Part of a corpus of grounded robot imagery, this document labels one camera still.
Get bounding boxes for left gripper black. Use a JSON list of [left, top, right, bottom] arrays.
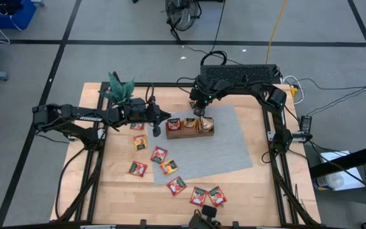
[[128, 98, 172, 137]]

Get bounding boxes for three-compartment wooden tray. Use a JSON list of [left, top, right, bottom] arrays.
[[165, 116, 215, 140]]

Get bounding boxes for black computer case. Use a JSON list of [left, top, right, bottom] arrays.
[[200, 64, 281, 85]]

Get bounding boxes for grey woven placemat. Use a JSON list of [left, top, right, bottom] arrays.
[[149, 104, 254, 186]]

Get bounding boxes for snake plant in white pot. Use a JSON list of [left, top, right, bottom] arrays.
[[99, 71, 136, 106]]

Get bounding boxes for black floor fan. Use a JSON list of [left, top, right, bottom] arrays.
[[165, 0, 203, 44]]

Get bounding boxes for black power adapter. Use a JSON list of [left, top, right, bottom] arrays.
[[299, 114, 313, 133]]

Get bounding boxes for white box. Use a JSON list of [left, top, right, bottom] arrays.
[[313, 150, 366, 191]]

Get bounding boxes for large blue plastic bin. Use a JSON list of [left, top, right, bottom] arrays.
[[0, 0, 37, 30]]

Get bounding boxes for coiled black cable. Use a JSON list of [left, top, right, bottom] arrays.
[[200, 50, 228, 67]]

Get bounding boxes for white cable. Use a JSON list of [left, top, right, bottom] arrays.
[[281, 75, 305, 106]]

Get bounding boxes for yellow cable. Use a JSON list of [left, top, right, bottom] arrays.
[[264, 0, 288, 64]]

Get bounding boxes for black metal desk frame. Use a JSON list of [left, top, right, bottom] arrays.
[[308, 74, 366, 229]]

